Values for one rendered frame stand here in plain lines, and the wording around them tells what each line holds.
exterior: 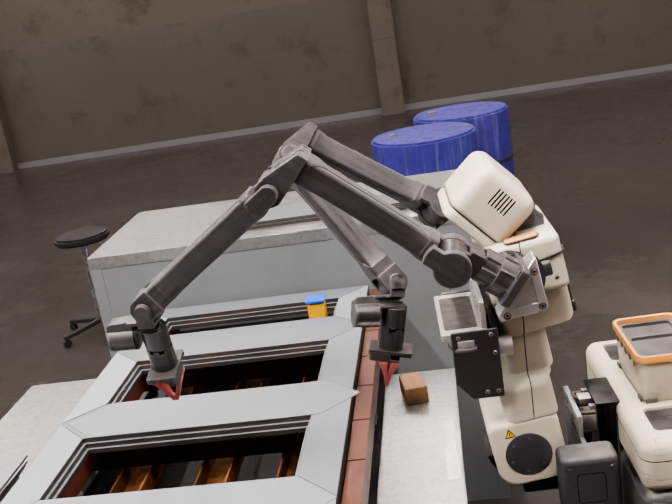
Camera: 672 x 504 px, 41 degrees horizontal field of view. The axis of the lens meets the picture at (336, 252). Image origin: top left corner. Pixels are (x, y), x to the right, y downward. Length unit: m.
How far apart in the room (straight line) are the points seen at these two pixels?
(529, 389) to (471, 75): 10.40
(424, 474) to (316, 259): 1.01
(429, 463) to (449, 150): 2.94
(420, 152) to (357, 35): 7.38
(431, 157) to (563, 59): 7.69
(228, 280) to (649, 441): 1.54
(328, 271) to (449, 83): 9.46
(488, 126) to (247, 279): 2.85
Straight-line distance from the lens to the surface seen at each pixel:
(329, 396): 2.19
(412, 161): 4.90
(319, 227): 2.91
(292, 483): 1.88
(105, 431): 2.29
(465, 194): 1.88
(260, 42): 12.28
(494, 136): 5.57
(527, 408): 2.06
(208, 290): 3.03
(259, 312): 2.88
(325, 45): 12.21
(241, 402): 2.26
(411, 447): 2.28
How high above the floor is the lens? 1.80
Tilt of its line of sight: 17 degrees down
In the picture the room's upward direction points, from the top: 9 degrees counter-clockwise
